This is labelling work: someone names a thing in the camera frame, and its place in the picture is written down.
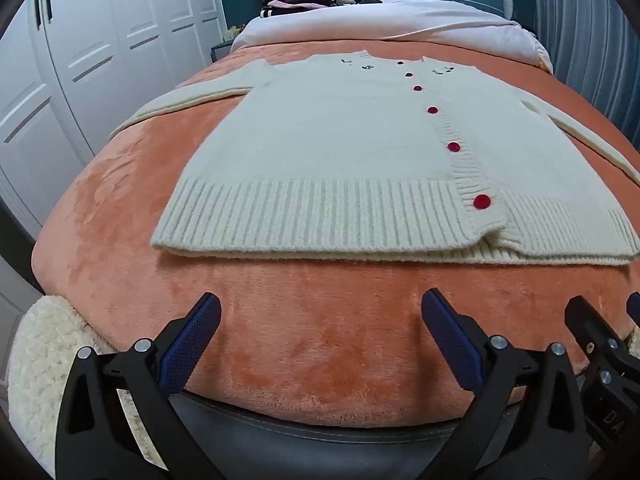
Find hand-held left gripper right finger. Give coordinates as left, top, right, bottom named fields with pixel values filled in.
left=421, top=289, right=598, bottom=480

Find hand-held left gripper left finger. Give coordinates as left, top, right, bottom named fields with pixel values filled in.
left=55, top=292, right=226, bottom=480

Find cream knit cardigan red buttons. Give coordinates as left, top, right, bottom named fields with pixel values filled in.
left=107, top=50, right=640, bottom=267

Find orange plush blanket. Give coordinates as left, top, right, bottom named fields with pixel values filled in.
left=31, top=40, right=640, bottom=428

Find blue-grey curtain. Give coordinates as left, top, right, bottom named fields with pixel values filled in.
left=531, top=0, right=640, bottom=147

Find teal nightstand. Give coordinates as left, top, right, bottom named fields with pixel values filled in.
left=210, top=41, right=237, bottom=64

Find white panelled wardrobe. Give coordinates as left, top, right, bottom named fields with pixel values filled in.
left=0, top=0, right=223, bottom=241

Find white duvet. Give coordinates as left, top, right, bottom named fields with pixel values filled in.
left=230, top=0, right=553, bottom=72

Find grey padded bed frame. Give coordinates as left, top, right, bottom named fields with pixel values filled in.
left=167, top=391, right=506, bottom=480

